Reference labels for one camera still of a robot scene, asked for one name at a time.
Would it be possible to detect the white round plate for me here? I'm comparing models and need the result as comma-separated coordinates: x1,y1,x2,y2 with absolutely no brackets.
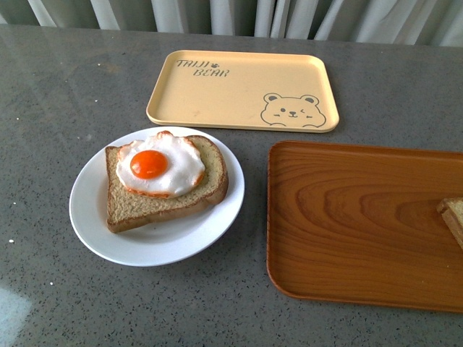
69,135,245,267

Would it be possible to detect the bread slice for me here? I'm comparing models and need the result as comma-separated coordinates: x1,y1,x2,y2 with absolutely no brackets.
105,135,229,233
436,197,463,248

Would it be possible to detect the fried egg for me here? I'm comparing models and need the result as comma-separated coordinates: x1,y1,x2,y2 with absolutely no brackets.
116,131,205,198

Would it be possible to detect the yellow bear tray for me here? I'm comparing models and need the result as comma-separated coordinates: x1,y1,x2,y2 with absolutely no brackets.
146,50,339,133

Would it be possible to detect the brown wooden tray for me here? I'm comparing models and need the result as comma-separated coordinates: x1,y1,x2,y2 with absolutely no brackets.
267,141,462,312

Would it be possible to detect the grey curtain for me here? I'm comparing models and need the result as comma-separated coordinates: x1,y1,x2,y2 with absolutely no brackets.
1,0,462,47

